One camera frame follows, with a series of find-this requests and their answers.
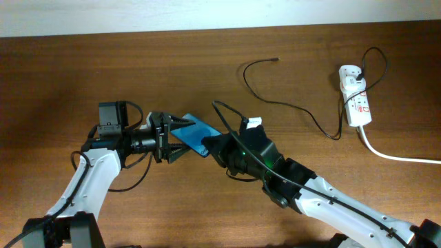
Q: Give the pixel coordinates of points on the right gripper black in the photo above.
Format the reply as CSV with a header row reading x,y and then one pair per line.
x,y
223,150

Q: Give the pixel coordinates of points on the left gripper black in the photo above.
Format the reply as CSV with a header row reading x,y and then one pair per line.
x,y
162,147

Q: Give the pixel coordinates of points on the blue Galaxy smartphone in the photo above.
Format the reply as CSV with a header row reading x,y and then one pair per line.
x,y
193,135

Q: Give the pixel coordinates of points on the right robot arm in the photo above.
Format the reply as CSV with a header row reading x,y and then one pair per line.
x,y
290,184

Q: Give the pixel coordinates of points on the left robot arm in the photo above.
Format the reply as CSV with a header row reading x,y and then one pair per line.
x,y
73,219

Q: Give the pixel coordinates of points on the white USB charger adapter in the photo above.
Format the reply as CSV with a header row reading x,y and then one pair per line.
x,y
349,81

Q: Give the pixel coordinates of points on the white power strip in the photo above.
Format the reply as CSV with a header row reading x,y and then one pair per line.
x,y
356,104

